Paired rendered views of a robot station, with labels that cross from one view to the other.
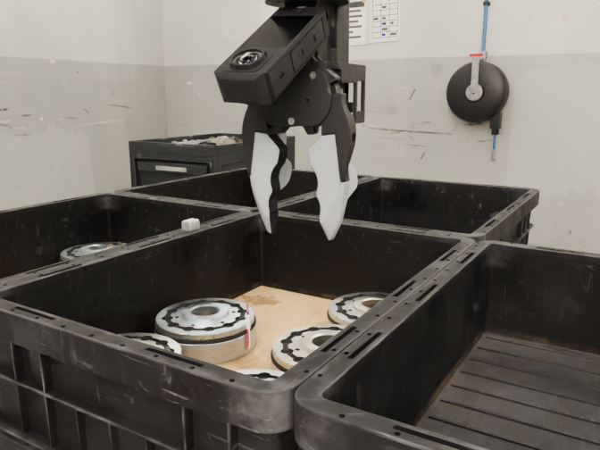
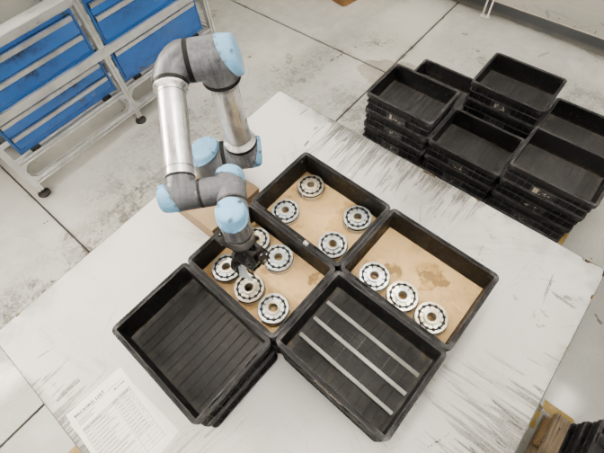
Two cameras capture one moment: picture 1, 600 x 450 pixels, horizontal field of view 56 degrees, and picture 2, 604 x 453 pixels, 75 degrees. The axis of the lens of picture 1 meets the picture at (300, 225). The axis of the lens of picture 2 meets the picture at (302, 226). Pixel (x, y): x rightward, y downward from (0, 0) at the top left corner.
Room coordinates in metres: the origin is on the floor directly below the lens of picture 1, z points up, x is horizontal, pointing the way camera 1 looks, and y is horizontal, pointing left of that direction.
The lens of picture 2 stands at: (0.80, -0.44, 2.08)
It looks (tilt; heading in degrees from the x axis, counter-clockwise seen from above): 60 degrees down; 106
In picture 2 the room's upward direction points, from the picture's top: 6 degrees counter-clockwise
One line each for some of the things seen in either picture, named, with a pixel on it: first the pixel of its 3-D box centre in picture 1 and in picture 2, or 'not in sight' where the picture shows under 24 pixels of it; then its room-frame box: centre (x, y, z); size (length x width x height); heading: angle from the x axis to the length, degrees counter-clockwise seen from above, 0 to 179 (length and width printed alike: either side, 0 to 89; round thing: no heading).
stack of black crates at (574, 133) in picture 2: not in sight; (567, 150); (1.91, 1.22, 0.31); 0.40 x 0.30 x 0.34; 150
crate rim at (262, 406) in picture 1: (263, 274); (260, 265); (0.51, 0.03, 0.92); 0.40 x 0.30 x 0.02; 149
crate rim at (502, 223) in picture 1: (413, 205); (359, 347); (0.86, -0.17, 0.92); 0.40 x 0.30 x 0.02; 149
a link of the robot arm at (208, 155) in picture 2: not in sight; (208, 158); (0.23, 0.42, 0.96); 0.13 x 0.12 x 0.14; 19
